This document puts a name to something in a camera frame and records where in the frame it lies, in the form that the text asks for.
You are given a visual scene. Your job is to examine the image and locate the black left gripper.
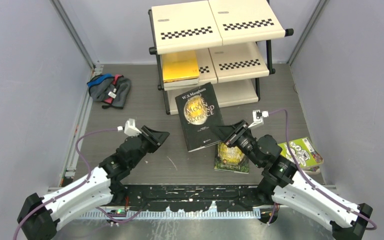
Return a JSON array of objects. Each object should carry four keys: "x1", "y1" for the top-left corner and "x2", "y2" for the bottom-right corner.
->
[{"x1": 129, "y1": 126, "x2": 169, "y2": 170}]

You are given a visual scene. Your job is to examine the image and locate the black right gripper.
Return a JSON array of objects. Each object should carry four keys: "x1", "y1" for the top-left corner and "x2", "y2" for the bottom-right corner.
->
[{"x1": 209, "y1": 119, "x2": 264, "y2": 168}]

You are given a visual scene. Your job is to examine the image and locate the black Moon and Sixpence book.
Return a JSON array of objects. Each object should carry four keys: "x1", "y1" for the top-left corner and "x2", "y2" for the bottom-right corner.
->
[{"x1": 175, "y1": 83, "x2": 224, "y2": 153}]

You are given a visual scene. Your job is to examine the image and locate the yellow hardcover book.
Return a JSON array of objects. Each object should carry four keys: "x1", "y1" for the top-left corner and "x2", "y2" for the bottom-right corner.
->
[{"x1": 161, "y1": 50, "x2": 200, "y2": 82}]

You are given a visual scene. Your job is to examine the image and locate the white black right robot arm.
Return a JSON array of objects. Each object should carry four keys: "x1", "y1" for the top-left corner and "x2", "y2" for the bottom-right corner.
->
[{"x1": 210, "y1": 120, "x2": 373, "y2": 240}]

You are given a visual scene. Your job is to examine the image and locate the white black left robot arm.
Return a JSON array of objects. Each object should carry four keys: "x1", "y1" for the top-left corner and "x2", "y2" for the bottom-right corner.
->
[{"x1": 12, "y1": 125, "x2": 170, "y2": 240}]

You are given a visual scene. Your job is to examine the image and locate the green Alice in Wonderland book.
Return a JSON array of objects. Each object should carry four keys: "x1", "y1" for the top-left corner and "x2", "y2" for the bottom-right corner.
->
[{"x1": 214, "y1": 142, "x2": 250, "y2": 174}]

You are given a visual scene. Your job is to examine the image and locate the grey blue red cloth bag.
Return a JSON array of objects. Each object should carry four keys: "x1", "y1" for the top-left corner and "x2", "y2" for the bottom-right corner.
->
[{"x1": 86, "y1": 73, "x2": 132, "y2": 110}]

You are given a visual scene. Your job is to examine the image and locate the lime green cartoon book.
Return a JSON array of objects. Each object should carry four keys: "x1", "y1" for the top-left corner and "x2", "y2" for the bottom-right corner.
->
[{"x1": 278, "y1": 137, "x2": 324, "y2": 175}]

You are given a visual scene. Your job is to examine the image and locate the cream three-tier shelf rack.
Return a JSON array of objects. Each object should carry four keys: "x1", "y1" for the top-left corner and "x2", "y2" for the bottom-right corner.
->
[{"x1": 148, "y1": 0, "x2": 294, "y2": 108}]

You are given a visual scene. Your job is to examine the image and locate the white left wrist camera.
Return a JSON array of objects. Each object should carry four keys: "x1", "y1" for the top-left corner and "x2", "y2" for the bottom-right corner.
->
[{"x1": 116, "y1": 118, "x2": 142, "y2": 137}]

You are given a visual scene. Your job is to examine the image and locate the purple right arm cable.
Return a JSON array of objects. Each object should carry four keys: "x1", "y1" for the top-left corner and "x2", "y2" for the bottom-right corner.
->
[{"x1": 266, "y1": 108, "x2": 378, "y2": 231}]

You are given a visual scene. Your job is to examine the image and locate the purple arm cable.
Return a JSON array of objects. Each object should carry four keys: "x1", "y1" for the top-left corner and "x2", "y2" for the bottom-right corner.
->
[
  {"x1": 12, "y1": 128, "x2": 148, "y2": 240},
  {"x1": 266, "y1": 108, "x2": 378, "y2": 231}
]

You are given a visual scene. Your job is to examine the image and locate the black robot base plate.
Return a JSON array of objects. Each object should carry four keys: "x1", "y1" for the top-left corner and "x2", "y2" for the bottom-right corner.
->
[{"x1": 106, "y1": 184, "x2": 273, "y2": 213}]

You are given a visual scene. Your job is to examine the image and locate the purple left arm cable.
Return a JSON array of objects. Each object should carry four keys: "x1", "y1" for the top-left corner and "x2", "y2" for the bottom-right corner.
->
[{"x1": 12, "y1": 128, "x2": 148, "y2": 240}]

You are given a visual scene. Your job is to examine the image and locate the aluminium frame rail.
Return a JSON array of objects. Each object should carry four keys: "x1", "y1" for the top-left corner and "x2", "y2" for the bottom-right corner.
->
[{"x1": 57, "y1": 62, "x2": 104, "y2": 187}]

